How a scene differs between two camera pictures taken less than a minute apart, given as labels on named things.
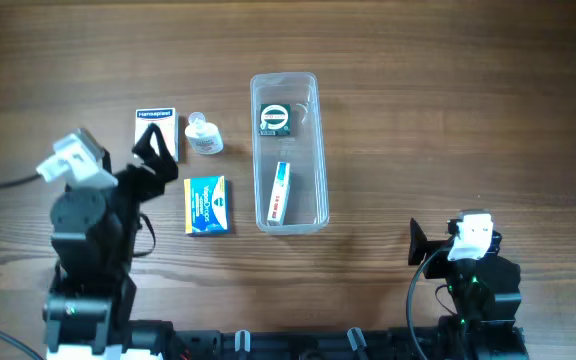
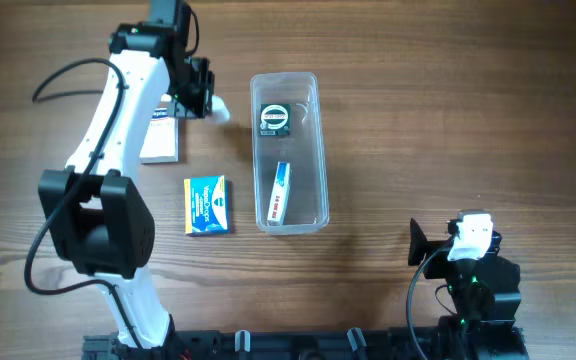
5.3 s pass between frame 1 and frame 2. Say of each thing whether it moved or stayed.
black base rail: stayed
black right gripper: stayed
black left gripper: moved
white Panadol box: stayed
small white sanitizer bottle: moved
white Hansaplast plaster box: stayed
